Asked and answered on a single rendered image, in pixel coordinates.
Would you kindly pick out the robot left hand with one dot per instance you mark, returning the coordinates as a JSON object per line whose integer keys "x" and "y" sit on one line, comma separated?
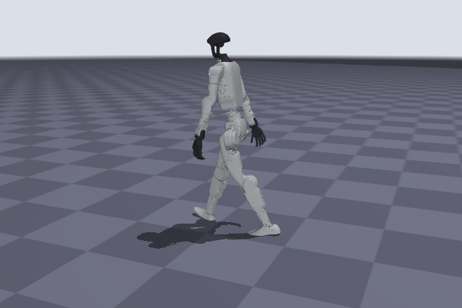
{"x": 197, "y": 145}

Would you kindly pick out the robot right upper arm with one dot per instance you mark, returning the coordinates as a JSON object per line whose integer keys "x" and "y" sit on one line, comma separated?
{"x": 244, "y": 93}

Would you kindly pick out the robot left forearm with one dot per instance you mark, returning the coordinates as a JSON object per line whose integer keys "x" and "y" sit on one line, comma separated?
{"x": 205, "y": 116}

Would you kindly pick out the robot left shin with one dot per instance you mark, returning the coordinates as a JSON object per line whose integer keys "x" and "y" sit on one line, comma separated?
{"x": 256, "y": 201}

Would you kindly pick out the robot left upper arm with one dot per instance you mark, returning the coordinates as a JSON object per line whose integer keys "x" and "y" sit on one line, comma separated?
{"x": 215, "y": 75}

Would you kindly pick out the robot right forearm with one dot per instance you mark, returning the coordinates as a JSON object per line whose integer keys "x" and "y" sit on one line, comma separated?
{"x": 248, "y": 113}

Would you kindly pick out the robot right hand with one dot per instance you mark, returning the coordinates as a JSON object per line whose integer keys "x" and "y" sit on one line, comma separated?
{"x": 257, "y": 133}

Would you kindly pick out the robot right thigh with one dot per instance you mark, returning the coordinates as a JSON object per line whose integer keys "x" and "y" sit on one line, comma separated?
{"x": 221, "y": 171}

